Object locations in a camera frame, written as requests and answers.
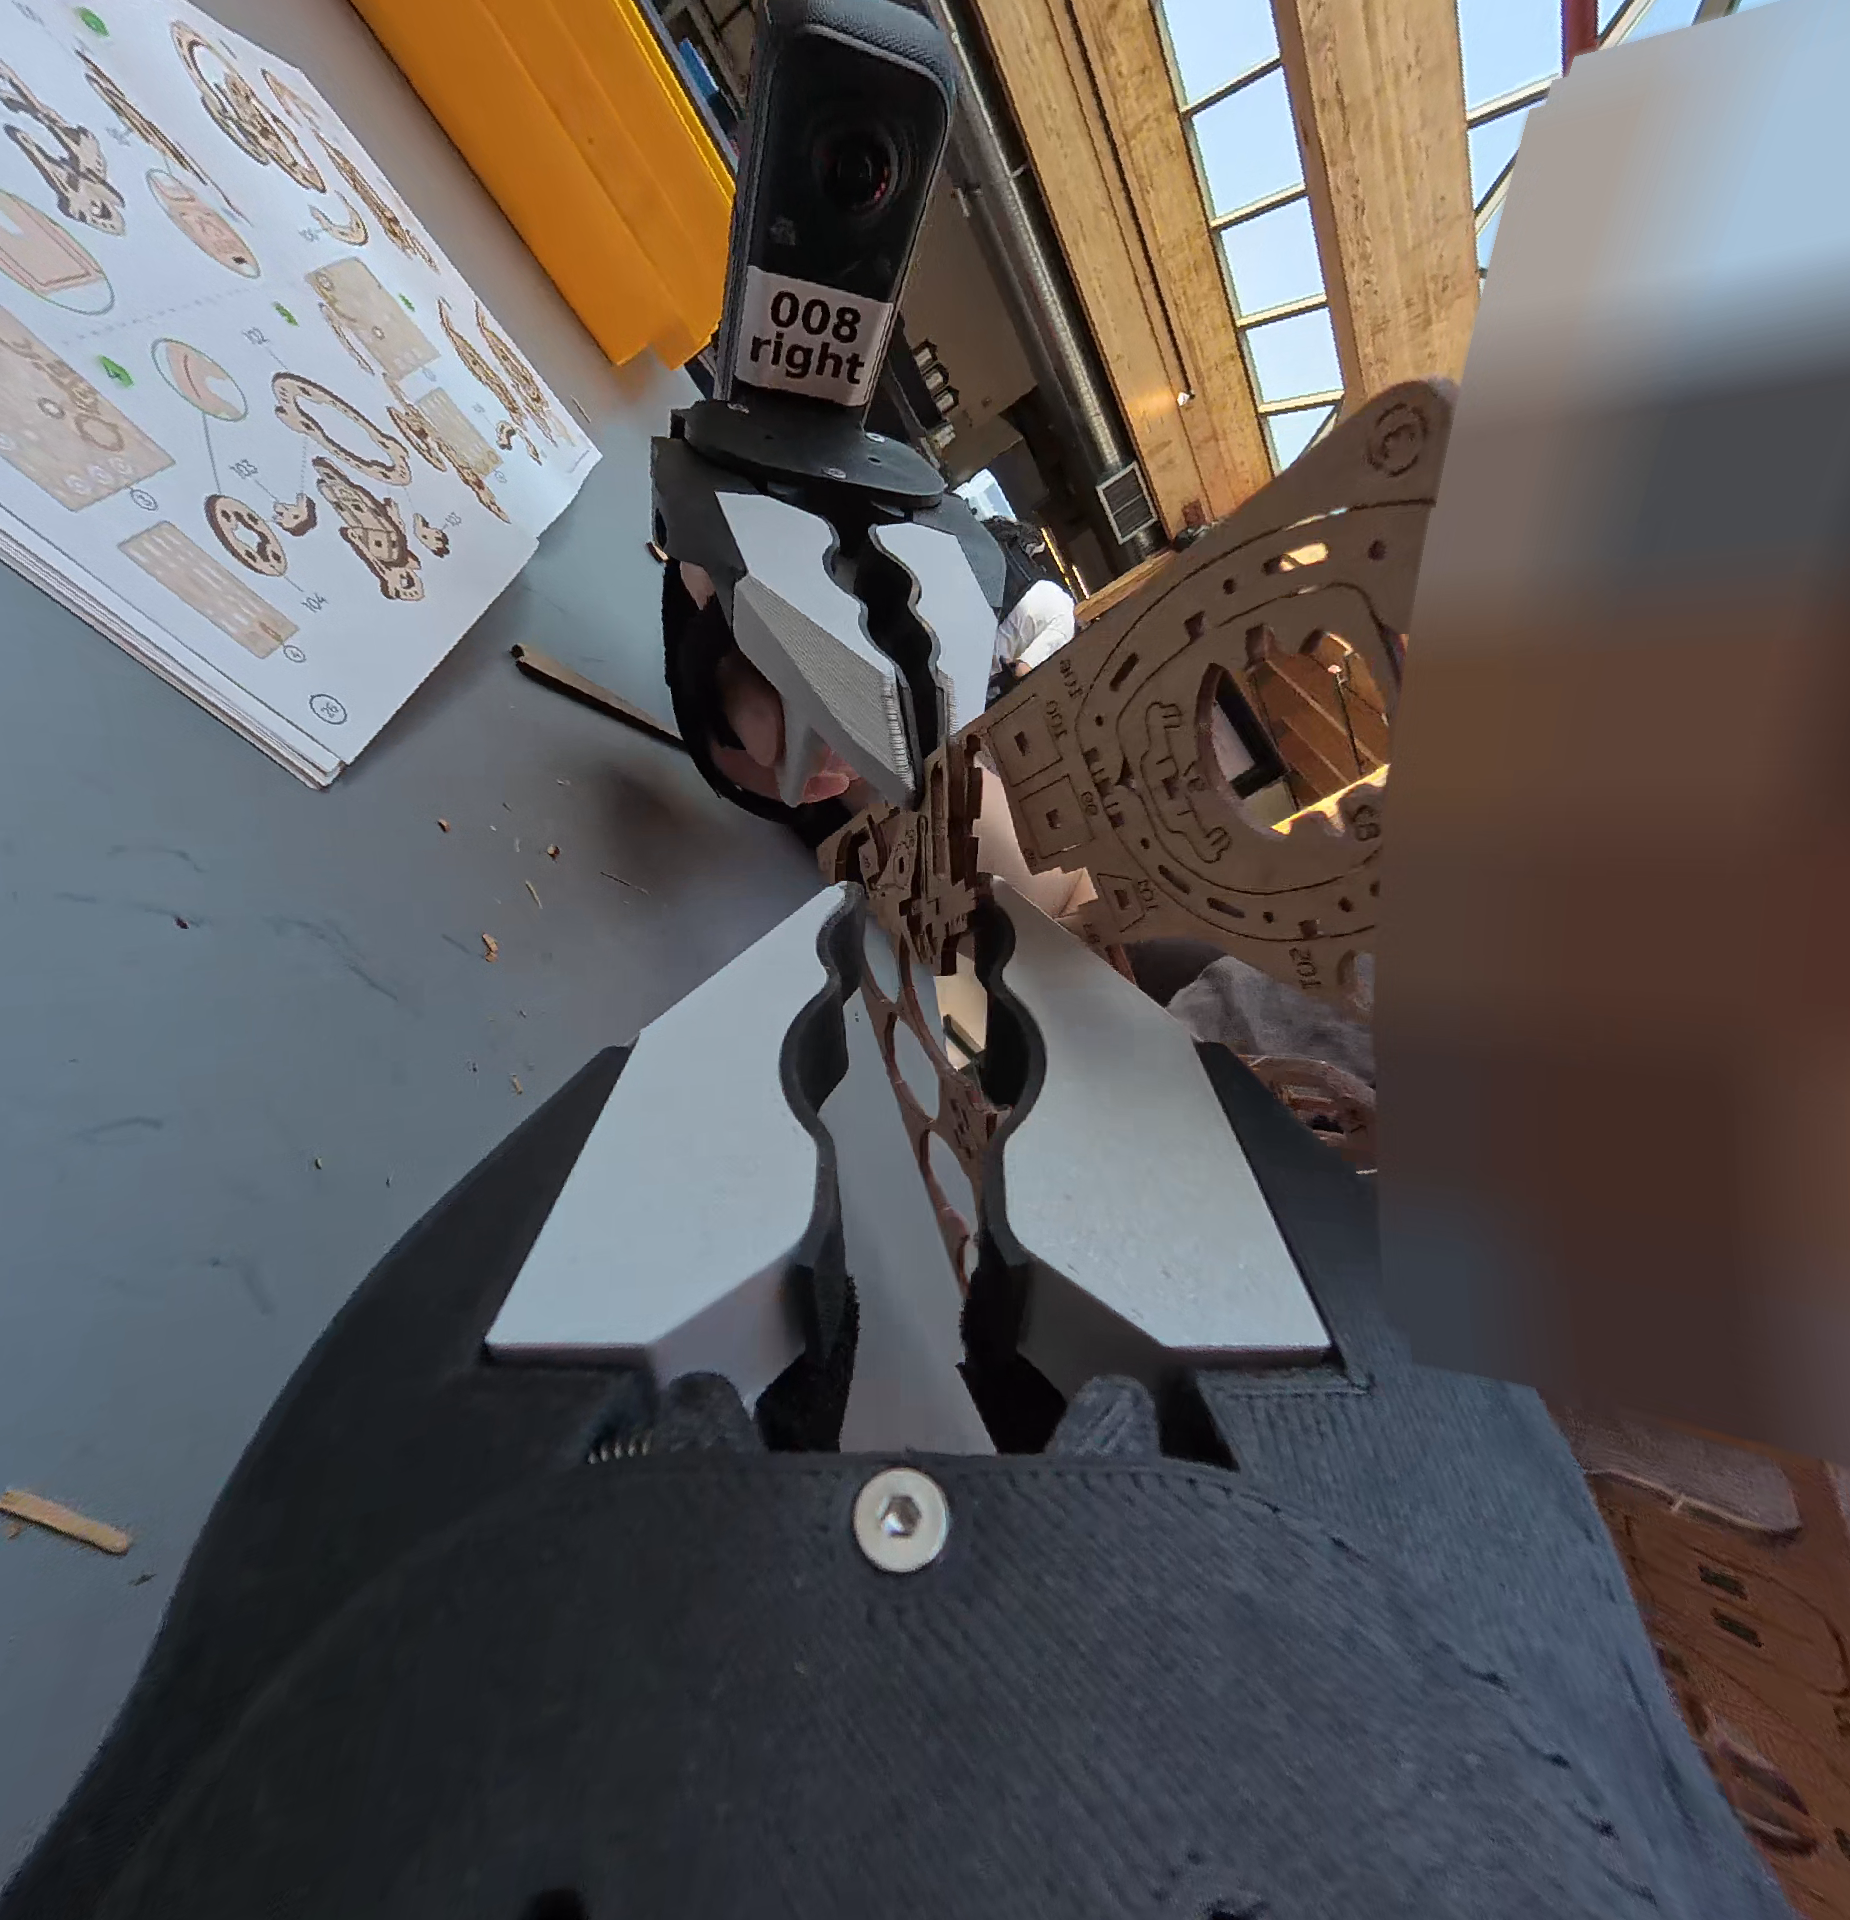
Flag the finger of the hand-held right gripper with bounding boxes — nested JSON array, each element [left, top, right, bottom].
[[716, 493, 932, 806], [868, 525, 1005, 725]]

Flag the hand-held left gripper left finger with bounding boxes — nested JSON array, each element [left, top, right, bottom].
[[477, 881, 866, 1428]]

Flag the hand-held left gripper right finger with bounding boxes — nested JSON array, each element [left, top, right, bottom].
[[984, 881, 1336, 1425]]

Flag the plywood parts sheet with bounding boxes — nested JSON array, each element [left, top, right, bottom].
[[960, 379, 1458, 996], [1592, 1462, 1850, 1920]]

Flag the small wooden model part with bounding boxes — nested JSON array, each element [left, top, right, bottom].
[[815, 742, 993, 975]]

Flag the person's right hand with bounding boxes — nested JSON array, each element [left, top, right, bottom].
[[711, 657, 855, 806]]

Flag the long wooden scrap strip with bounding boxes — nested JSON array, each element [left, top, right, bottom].
[[511, 640, 685, 747]]

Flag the yellow plastic bin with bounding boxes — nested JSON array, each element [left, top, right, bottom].
[[346, 0, 738, 369]]

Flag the scattered wood chips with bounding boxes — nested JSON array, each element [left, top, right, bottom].
[[436, 809, 626, 961]]

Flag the white instruction booklet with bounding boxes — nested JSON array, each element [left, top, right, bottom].
[[0, 0, 605, 792]]

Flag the short wooden scrap strip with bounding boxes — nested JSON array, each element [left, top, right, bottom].
[[0, 1489, 135, 1555]]

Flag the silver ventilation duct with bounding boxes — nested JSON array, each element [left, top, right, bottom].
[[945, 0, 1166, 527]]

